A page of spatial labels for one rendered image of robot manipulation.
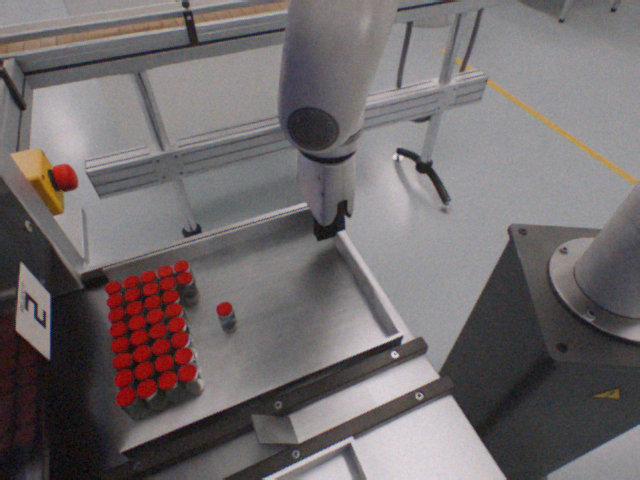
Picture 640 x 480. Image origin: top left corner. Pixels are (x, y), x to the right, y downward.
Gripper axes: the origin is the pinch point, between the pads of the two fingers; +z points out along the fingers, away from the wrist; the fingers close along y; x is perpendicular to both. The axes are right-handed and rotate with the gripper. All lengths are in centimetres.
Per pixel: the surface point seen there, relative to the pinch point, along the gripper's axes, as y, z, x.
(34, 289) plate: 4.6, -9.7, -35.4
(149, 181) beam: -84, 48, -28
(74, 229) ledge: -20.0, 4.8, -36.7
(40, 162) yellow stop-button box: -17.8, -10.1, -35.0
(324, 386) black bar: 21.6, 2.4, -9.7
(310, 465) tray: 28.6, 2.6, -14.4
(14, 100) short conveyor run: -63, 2, -46
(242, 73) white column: -143, 45, 23
